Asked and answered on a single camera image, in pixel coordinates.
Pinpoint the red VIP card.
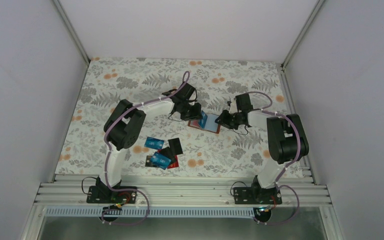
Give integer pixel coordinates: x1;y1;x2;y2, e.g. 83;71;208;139
188;120;201;129

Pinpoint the brown leather card holder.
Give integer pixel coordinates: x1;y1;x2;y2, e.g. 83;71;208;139
196;113;221;134

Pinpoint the blue card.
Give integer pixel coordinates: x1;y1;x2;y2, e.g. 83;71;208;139
198;110;208;130
150;152;172;170
144;136;165;150

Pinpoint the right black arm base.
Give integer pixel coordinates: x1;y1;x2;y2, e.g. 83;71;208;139
232;187;283;205

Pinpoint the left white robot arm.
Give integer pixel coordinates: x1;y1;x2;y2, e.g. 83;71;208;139
99;82;202;203

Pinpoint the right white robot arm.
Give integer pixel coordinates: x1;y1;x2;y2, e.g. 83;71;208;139
215;92;309;204

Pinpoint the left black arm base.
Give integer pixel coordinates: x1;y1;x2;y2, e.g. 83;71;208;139
86;186;138;204

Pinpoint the black card top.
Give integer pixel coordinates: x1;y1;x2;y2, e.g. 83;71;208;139
168;137;183;156

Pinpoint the black card centre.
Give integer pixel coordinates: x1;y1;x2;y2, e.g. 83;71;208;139
157;147;175;163

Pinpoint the red card centre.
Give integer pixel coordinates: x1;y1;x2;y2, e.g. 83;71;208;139
167;155;179;169

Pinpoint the black VIP card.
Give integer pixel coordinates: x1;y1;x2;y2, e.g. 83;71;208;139
145;155;156;168

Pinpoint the floral patterned table mat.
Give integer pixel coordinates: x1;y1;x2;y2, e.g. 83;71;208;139
54;56;304;179

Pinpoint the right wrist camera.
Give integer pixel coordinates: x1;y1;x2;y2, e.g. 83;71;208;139
228;100;238;114

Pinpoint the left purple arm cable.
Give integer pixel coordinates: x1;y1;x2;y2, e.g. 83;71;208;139
103;70;192;227

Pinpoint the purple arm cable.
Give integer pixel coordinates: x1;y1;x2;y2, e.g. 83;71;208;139
103;70;192;227
244;91;303;226

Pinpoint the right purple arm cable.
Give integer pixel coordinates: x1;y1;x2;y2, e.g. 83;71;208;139
244;91;303;226

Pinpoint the aluminium rail frame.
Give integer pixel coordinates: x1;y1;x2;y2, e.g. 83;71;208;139
34;175;332;207

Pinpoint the slotted grey cable duct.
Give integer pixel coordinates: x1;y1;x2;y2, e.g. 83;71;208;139
43;206;254;219

